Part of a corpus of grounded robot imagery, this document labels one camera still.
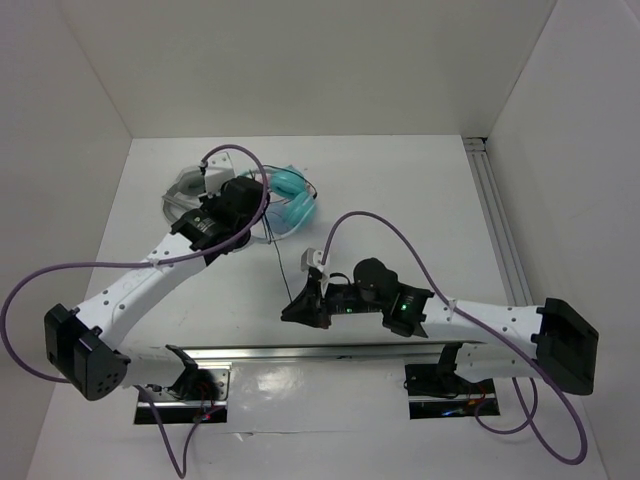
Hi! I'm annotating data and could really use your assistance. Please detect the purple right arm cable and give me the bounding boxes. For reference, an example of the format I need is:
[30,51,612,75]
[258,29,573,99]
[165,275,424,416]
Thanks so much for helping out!
[322,210,589,461]

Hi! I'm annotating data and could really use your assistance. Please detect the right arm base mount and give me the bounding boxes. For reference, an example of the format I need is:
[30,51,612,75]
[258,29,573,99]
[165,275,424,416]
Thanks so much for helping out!
[403,343,500,420]

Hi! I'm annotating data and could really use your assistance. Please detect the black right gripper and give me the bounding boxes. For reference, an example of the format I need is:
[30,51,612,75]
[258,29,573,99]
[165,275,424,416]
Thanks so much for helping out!
[281,274,385,329]

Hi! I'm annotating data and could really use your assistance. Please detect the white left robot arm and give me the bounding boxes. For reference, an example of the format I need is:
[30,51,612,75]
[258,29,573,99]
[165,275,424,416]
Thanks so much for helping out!
[44,177,269,401]

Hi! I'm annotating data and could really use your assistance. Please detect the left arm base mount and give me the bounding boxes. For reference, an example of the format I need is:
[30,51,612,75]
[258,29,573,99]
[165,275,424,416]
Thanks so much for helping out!
[143,346,231,425]

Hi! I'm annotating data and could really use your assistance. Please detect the teal white cat-ear headphones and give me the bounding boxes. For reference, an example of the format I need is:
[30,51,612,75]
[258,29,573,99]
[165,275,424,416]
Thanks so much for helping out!
[252,165,318,244]

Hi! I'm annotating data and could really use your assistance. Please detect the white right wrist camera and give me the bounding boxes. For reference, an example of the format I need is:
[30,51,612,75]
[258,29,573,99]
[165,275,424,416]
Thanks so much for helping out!
[300,248,326,273]

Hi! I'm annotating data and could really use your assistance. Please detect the pink blue cat-ear headphones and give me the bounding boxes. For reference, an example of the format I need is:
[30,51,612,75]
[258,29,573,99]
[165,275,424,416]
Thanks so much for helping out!
[261,178,317,205]

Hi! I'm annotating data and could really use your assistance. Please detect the aluminium mounting rail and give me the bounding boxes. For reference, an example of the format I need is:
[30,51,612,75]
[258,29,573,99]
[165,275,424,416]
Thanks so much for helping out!
[182,342,478,364]

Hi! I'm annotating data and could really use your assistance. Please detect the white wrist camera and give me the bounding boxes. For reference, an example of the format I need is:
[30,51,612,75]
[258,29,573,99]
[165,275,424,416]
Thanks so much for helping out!
[200,152,236,196]
[300,248,326,273]

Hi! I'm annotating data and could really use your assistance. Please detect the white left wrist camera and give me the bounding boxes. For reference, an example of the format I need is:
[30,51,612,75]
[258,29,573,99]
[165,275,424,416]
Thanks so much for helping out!
[200,152,236,196]

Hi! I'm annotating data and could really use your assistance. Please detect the black headphone audio cable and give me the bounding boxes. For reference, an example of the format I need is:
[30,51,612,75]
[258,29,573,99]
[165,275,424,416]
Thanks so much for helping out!
[259,219,294,304]

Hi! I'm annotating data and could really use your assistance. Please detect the grey over-ear headphones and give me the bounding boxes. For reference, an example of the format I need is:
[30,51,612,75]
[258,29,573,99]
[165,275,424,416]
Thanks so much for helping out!
[161,166,205,225]

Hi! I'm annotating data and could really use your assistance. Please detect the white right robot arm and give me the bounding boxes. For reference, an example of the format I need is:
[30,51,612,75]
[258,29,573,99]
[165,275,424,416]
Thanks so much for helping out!
[281,258,599,396]

